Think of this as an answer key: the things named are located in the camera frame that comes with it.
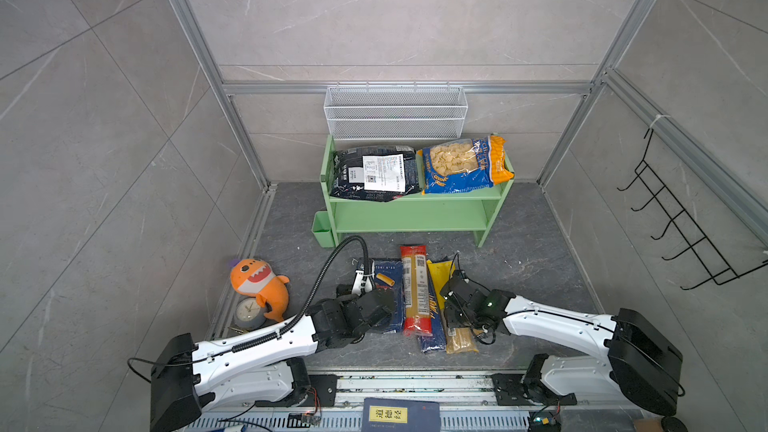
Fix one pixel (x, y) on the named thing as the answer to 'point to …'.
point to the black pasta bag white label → (375, 173)
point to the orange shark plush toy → (256, 278)
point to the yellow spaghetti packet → (459, 340)
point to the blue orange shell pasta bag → (458, 165)
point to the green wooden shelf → (473, 211)
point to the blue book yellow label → (400, 415)
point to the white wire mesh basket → (396, 112)
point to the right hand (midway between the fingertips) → (448, 313)
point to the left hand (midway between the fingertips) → (376, 285)
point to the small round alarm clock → (249, 315)
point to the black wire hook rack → (719, 271)
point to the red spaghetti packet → (416, 293)
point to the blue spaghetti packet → (437, 341)
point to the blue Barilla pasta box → (388, 274)
